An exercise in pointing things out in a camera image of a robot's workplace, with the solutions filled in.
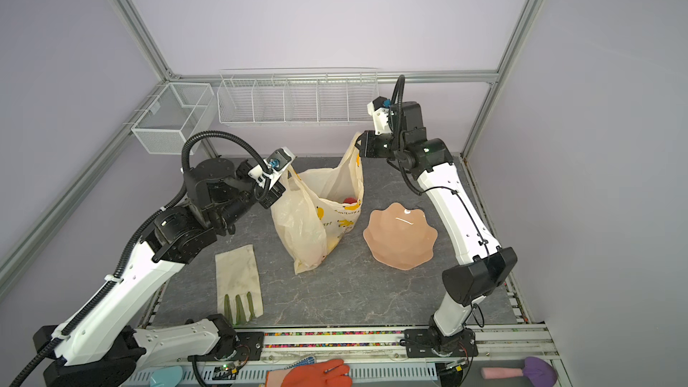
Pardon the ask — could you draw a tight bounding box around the translucent banana print plastic bag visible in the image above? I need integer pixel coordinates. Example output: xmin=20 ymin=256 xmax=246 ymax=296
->
xmin=271 ymin=133 xmax=365 ymax=274

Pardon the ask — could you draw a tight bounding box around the white mesh box basket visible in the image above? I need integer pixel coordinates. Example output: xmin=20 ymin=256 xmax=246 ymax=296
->
xmin=132 ymin=82 xmax=218 ymax=155

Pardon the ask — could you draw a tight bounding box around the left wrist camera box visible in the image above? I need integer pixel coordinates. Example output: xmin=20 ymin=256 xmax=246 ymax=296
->
xmin=248 ymin=147 xmax=297 ymax=186

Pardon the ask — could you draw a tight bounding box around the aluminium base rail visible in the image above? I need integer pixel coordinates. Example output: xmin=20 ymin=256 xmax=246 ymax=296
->
xmin=236 ymin=324 xmax=561 ymax=364

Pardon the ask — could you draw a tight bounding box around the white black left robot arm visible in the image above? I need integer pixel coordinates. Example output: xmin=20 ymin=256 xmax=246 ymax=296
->
xmin=14 ymin=131 xmax=295 ymax=386

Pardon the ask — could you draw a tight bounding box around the orange work glove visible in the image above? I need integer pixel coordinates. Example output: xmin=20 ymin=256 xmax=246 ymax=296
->
xmin=265 ymin=359 xmax=353 ymax=387

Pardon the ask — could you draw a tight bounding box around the teal plastic object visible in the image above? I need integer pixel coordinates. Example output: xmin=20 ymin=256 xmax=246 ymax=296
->
xmin=149 ymin=367 xmax=184 ymax=387

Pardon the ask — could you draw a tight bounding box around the peach wavy fruit bowl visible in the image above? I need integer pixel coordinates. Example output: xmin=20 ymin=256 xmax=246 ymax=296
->
xmin=363 ymin=202 xmax=438 ymax=271

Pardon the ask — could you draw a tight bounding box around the white wire wall shelf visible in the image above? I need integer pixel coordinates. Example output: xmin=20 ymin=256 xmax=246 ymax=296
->
xmin=216 ymin=68 xmax=379 ymax=125

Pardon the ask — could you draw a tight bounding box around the purple pink brush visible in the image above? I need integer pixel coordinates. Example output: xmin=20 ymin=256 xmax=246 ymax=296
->
xmin=480 ymin=357 xmax=558 ymax=387

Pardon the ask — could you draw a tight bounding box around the aluminium corner frame post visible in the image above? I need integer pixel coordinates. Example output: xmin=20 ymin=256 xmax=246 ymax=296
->
xmin=109 ymin=0 xmax=175 ymax=82

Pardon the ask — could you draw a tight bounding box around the cream green fingered glove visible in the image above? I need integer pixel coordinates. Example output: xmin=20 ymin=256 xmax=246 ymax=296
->
xmin=215 ymin=245 xmax=263 ymax=326

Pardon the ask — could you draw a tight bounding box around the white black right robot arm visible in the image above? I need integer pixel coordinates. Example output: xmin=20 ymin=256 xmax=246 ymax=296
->
xmin=356 ymin=75 xmax=518 ymax=358

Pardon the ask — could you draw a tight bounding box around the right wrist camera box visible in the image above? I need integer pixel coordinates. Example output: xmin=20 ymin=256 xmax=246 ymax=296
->
xmin=367 ymin=96 xmax=397 ymax=136

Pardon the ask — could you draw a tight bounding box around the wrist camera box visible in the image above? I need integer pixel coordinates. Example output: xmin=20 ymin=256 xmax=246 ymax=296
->
xmin=367 ymin=96 xmax=397 ymax=136
xmin=248 ymin=147 xmax=297 ymax=186

